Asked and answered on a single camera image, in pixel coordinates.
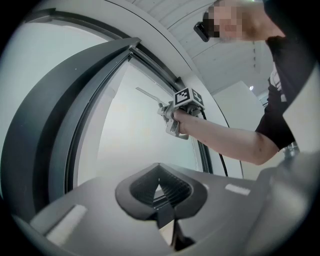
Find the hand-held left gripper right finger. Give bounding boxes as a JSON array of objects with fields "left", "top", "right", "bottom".
[{"left": 158, "top": 162, "right": 276, "bottom": 256}]

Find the black head-worn camera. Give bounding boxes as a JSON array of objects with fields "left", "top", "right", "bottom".
[{"left": 193, "top": 21, "right": 211, "bottom": 43}]

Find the person's right hand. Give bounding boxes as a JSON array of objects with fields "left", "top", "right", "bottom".
[{"left": 173, "top": 108, "right": 192, "bottom": 135}]

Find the person's head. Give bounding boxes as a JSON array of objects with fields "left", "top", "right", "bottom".
[{"left": 201, "top": 0, "right": 287, "bottom": 45}]

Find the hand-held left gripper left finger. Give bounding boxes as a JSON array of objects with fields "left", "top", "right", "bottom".
[{"left": 29, "top": 162, "right": 176, "bottom": 256}]

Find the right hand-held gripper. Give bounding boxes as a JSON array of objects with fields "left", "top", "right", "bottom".
[{"left": 156, "top": 87, "right": 206, "bottom": 141}]

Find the person's black shirt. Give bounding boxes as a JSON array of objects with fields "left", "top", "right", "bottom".
[{"left": 254, "top": 36, "right": 320, "bottom": 151}]

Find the person's right forearm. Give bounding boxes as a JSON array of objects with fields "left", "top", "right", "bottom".
[{"left": 186, "top": 115, "right": 281, "bottom": 166}]

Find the black window frame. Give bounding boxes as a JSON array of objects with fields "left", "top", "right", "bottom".
[{"left": 7, "top": 8, "right": 214, "bottom": 221}]

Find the white squeegee dark green handle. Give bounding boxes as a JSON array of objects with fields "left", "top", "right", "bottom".
[{"left": 135, "top": 86, "right": 167, "bottom": 107}]

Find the black roller blind housing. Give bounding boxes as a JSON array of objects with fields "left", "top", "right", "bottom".
[{"left": 128, "top": 46, "right": 186, "bottom": 92}]

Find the frosted window glass pane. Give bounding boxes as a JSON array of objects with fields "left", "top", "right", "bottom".
[{"left": 74, "top": 62, "right": 200, "bottom": 190}]

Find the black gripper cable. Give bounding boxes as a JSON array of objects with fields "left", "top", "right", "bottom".
[{"left": 199, "top": 109, "right": 230, "bottom": 178}]

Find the wide frosted window pane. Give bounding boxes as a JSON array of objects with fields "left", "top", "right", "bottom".
[{"left": 0, "top": 21, "right": 115, "bottom": 201}]

